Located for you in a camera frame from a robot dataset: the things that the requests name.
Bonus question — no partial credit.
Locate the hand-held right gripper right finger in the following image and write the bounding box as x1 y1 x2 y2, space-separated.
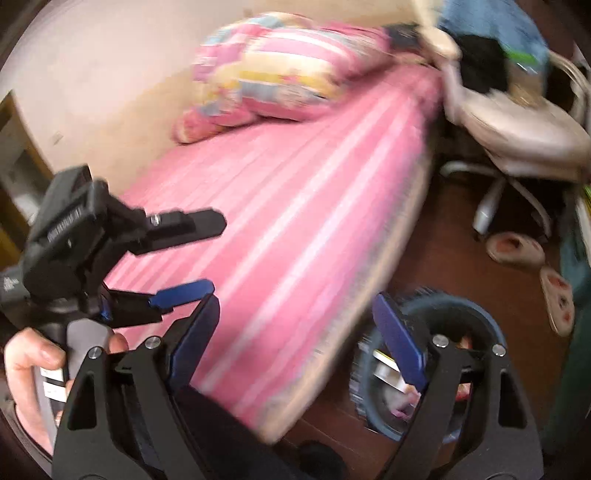
372 292 544 480

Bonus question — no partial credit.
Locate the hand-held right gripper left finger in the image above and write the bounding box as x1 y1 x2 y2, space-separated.
52 293 221 480

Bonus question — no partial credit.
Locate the teal cloth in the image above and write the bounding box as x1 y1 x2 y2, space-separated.
545 222 591 455

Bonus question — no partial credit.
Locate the striped cartoon folded quilt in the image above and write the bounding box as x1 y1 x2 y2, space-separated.
191 13 394 123

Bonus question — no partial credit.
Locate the brown wooden door frame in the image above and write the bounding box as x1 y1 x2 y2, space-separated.
0 90 54 269

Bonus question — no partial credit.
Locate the dark cloth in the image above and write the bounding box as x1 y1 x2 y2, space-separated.
385 23 424 49

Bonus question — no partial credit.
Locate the pink cartoon pillow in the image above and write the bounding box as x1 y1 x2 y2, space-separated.
172 104 260 145

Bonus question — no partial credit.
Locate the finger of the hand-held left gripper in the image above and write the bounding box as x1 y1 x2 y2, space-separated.
107 278 216 327
134 208 228 256

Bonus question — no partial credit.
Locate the black cloth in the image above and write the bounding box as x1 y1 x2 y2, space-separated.
457 34 514 94

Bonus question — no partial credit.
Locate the white office chair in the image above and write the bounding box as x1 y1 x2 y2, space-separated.
413 0 591 237

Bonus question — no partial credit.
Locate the pink slipper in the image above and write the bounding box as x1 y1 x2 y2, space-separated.
539 266 576 338
487 231 546 268

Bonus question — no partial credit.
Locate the pink striped bed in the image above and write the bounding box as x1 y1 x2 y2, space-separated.
104 65 445 445

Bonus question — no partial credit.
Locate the person's left hand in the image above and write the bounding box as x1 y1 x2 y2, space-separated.
4 328 130 456

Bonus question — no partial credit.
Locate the blue cloth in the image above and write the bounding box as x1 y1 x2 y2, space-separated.
438 0 551 71

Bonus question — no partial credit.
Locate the dark blue trash bin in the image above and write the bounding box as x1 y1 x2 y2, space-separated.
350 287 507 442

